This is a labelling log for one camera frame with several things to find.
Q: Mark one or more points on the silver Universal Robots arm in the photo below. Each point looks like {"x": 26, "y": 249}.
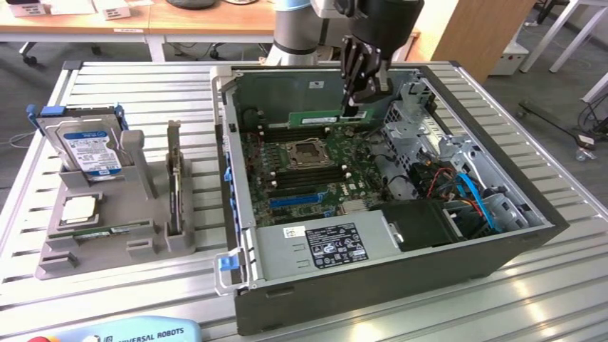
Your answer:
{"x": 297, "y": 28}

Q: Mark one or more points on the hard disk with blue caddy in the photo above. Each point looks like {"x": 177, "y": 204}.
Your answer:
{"x": 86, "y": 146}

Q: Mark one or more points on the blue expansion slot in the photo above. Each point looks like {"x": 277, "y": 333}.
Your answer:
{"x": 295, "y": 202}

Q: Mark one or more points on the white electrical box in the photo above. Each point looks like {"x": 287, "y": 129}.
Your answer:
{"x": 509, "y": 58}

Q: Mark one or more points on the black RAM slot bank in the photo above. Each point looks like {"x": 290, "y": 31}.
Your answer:
{"x": 295, "y": 133}
{"x": 311, "y": 177}

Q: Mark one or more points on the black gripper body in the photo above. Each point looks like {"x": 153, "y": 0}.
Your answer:
{"x": 387, "y": 25}

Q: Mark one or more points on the grey power supply unit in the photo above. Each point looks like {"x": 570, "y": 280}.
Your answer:
{"x": 333, "y": 246}

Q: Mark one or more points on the wooden cabinet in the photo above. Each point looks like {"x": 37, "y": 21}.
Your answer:
{"x": 475, "y": 32}

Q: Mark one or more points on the wooden desk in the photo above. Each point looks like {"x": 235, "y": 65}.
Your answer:
{"x": 190, "y": 21}

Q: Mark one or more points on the white table frame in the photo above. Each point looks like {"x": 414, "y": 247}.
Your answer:
{"x": 561, "y": 28}

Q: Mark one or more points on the green motherboard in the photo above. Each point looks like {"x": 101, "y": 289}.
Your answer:
{"x": 351, "y": 167}

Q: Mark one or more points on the green RAM stick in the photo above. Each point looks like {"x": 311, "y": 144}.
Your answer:
{"x": 317, "y": 119}
{"x": 95, "y": 232}

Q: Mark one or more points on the silver CPU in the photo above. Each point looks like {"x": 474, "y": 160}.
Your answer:
{"x": 81, "y": 212}

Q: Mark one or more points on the metal CPU socket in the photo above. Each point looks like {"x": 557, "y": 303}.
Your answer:
{"x": 305, "y": 154}

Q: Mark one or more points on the black power adapter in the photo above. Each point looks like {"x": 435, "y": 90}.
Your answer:
{"x": 586, "y": 141}

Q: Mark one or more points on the graphics card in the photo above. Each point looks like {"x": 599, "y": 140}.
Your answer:
{"x": 177, "y": 178}

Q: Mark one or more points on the black open PC case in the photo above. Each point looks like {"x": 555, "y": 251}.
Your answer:
{"x": 381, "y": 285}

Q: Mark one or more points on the silver metal disk bay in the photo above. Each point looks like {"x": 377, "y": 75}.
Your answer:
{"x": 418, "y": 117}

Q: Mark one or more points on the Universal Robots teach pendant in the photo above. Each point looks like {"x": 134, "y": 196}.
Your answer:
{"x": 129, "y": 331}

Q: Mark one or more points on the grey parts rack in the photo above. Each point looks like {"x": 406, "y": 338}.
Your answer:
{"x": 119, "y": 249}

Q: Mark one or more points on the white labelled box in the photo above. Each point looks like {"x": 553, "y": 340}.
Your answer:
{"x": 117, "y": 10}
{"x": 25, "y": 8}

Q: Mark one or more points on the blue case latch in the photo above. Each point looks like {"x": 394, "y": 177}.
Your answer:
{"x": 226, "y": 263}

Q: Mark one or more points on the silver chipset heatsink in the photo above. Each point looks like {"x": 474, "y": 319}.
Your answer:
{"x": 355, "y": 207}

